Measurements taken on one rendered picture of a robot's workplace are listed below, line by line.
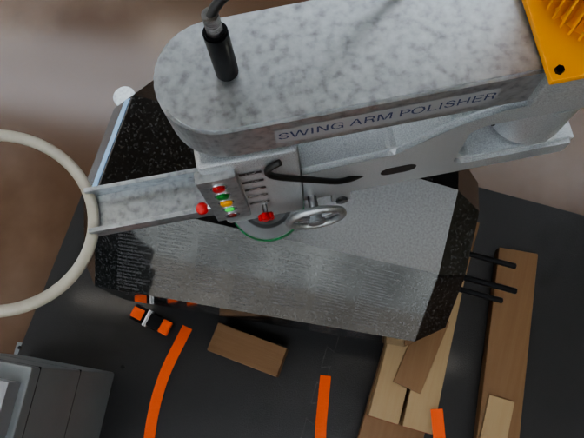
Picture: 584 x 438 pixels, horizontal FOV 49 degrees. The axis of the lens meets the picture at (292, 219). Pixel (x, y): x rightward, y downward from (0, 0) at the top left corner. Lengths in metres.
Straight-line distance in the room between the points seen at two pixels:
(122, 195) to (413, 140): 0.80
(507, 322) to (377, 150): 1.51
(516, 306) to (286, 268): 1.15
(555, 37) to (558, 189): 1.90
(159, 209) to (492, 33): 0.96
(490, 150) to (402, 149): 0.28
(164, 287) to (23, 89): 1.53
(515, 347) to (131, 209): 1.67
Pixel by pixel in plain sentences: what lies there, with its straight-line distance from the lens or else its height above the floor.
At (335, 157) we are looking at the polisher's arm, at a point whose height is 1.44.
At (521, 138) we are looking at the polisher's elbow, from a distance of 1.58.
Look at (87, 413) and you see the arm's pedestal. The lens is 2.66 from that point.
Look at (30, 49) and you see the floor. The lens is 3.45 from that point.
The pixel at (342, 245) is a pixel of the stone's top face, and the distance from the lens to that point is 1.91.
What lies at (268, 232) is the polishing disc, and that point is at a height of 0.93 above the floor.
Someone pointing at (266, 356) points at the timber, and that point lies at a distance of 2.61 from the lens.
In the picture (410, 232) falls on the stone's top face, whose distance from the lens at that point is 1.93.
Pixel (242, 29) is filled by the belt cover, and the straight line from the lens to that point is 1.17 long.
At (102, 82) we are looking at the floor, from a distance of 3.24.
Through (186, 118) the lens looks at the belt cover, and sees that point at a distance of 1.11.
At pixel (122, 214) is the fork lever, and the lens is 1.74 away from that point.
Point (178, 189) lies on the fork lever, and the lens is 1.73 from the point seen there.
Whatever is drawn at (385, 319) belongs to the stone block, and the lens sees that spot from 2.03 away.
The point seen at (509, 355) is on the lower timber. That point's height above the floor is 0.08.
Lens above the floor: 2.73
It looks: 75 degrees down
